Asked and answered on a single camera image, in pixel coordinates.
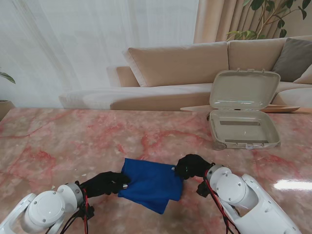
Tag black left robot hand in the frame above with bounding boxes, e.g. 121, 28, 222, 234
79, 171, 131, 198

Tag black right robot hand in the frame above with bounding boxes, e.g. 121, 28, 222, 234
174, 154, 213, 181

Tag blue shirt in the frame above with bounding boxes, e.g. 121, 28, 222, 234
117, 157, 183, 215

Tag beige hard suitcase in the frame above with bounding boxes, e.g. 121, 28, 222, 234
208, 68, 281, 150

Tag beige sectional sofa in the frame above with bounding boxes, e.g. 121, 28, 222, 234
58, 35, 312, 110

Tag oval wooden tray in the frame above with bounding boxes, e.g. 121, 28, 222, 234
262, 104, 301, 113

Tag white sheer curtain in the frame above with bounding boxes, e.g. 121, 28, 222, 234
0, 0, 199, 109

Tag tall green leafy plant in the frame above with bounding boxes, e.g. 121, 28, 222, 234
225, 0, 308, 41

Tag small green plant leaf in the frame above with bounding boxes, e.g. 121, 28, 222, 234
0, 72, 16, 85

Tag beige sofa cushion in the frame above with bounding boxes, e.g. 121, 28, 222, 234
292, 70, 312, 85

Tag beige drape curtain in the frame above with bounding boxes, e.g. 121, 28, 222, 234
194, 0, 312, 44

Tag grey sofa cushion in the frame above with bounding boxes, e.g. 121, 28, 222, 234
272, 38, 312, 82

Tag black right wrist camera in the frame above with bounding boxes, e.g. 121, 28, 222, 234
196, 181, 210, 198

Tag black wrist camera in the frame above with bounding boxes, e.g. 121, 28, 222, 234
84, 205, 95, 220
196, 181, 210, 198

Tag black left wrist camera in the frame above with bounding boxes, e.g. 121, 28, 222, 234
84, 205, 95, 220

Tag red black left arm cable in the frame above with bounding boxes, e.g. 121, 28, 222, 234
57, 187, 90, 234

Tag red black arm cable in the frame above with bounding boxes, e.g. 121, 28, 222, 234
203, 170, 236, 234
57, 187, 90, 234

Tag red black right arm cable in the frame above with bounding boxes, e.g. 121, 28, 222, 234
203, 170, 236, 234

